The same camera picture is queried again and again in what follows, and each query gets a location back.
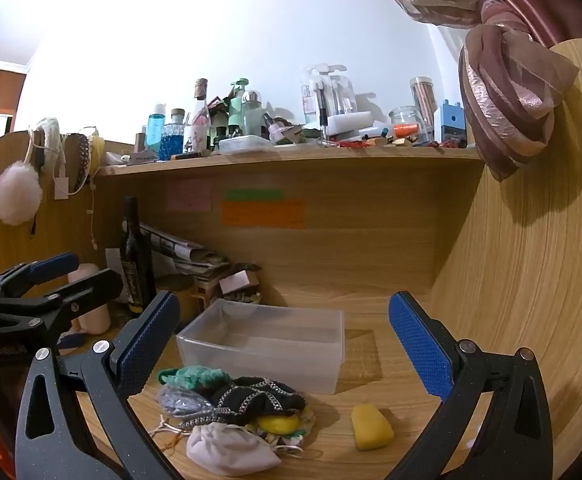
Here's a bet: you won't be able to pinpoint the small wooden stand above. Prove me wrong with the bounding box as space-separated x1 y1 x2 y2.
191 275 223 317

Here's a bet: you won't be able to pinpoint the tall clear stick tube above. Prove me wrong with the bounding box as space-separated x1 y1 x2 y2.
410 77 438 144

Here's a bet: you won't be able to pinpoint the white foam block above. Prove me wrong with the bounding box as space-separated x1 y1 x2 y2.
328 111 375 136

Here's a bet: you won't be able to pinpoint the green sticky note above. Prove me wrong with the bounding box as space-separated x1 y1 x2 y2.
225 189 286 202

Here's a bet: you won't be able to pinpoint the blue bead glass bottle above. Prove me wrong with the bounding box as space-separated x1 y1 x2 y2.
161 109 187 161

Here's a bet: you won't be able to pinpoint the white fuzzy headband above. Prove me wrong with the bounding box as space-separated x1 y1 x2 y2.
29 117 68 167

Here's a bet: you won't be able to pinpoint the small brown cardboard box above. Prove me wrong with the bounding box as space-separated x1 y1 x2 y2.
218 262 263 306

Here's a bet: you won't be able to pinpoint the yellow round soft toy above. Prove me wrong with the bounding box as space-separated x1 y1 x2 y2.
258 414 300 435

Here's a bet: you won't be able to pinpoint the wooden shelf board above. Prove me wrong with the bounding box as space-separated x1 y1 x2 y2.
93 144 487 179

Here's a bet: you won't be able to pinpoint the clear plastic storage box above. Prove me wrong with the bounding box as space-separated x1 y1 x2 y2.
176 298 346 395

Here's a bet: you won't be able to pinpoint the orange sticky note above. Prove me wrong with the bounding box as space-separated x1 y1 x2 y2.
221 200 306 230

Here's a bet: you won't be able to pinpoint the green knitted pouch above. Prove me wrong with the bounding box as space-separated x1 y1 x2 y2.
158 365 230 391

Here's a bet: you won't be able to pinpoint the black chain-pattern cloth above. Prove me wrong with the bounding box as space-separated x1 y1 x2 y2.
208 376 307 418

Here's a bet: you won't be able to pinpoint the blue pencil sharpener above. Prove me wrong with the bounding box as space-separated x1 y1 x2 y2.
433 102 467 149

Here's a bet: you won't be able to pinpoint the yellow sponge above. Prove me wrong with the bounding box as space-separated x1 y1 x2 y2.
351 403 395 452

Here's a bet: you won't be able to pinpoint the packaged white pump bottles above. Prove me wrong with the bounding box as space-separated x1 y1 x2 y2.
300 63 358 127

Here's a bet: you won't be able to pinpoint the grey mesh pouch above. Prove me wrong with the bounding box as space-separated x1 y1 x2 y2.
158 385 217 419

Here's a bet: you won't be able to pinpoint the white fluffy pompom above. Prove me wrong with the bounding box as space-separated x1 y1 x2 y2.
0 160 44 226

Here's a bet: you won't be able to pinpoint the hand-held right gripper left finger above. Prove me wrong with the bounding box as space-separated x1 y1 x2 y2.
15 290 182 480

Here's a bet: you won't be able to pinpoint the pink sticky note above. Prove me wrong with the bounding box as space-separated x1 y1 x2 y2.
167 179 213 212

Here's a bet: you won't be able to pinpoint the dark wine bottle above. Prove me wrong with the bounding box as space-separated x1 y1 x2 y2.
120 196 158 316

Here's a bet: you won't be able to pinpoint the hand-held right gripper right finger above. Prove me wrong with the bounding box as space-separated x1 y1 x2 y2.
386 290 553 480

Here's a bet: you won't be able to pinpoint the clear corked flower bottle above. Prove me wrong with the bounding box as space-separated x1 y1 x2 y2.
188 78 212 154

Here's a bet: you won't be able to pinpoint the glass jar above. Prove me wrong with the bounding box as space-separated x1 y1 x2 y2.
388 106 423 144

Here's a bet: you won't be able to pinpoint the patterned dark headband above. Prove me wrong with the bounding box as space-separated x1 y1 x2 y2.
73 130 96 194

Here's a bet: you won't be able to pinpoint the white drawstring pouch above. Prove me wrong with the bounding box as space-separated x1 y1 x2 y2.
186 422 282 477

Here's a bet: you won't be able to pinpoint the silver cap clear bottle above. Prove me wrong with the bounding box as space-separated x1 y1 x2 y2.
242 91 265 137

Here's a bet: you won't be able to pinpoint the green pump bottle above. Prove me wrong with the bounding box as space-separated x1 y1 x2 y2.
228 78 252 137

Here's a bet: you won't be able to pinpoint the pink pillar candle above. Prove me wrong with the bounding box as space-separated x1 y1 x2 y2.
68 262 112 335

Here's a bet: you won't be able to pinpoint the folded newspapers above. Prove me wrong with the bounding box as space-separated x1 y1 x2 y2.
138 220 232 281

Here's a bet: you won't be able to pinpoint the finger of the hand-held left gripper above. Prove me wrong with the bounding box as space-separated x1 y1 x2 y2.
0 252 80 302
0 269 124 337

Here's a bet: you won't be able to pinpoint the light blue liquid bottle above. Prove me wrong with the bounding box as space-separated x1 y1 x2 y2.
147 104 167 161

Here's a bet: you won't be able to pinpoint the pink sheer curtain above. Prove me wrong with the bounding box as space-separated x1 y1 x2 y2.
356 0 580 183

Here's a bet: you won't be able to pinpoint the clear plastic tray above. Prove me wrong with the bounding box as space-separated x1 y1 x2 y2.
218 135 277 155

